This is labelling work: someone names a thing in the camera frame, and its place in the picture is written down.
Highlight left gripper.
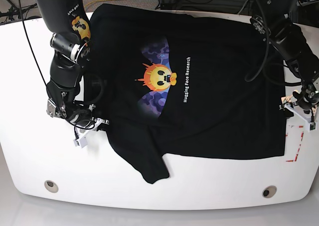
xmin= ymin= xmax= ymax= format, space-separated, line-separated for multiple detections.
xmin=279 ymin=80 xmax=319 ymax=126

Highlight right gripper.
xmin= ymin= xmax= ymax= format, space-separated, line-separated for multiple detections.
xmin=46 ymin=98 xmax=110 ymax=148

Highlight black T-shirt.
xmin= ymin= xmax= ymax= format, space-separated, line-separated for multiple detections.
xmin=89 ymin=4 xmax=286 ymax=184

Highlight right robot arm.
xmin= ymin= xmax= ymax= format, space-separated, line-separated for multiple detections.
xmin=35 ymin=0 xmax=109 ymax=148

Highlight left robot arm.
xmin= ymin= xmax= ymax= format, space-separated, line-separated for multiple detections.
xmin=250 ymin=0 xmax=319 ymax=131

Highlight red tape marker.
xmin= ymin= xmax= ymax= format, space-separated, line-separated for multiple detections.
xmin=284 ymin=125 xmax=305 ymax=162

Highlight left table grommet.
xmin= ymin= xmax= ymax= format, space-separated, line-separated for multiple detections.
xmin=44 ymin=180 xmax=58 ymax=193

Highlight table grommet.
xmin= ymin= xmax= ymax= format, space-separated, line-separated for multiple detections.
xmin=262 ymin=186 xmax=277 ymax=199
xmin=44 ymin=180 xmax=58 ymax=193

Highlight right table grommet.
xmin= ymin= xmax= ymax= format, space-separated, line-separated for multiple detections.
xmin=262 ymin=186 xmax=277 ymax=199

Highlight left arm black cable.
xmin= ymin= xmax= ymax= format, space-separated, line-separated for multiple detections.
xmin=244 ymin=0 xmax=302 ymax=87

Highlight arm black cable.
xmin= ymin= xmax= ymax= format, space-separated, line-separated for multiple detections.
xmin=21 ymin=16 xmax=50 ymax=87
xmin=244 ymin=0 xmax=302 ymax=87

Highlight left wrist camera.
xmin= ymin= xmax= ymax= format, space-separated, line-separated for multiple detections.
xmin=307 ymin=122 xmax=317 ymax=132

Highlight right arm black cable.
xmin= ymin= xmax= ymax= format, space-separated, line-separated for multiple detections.
xmin=21 ymin=16 xmax=50 ymax=87

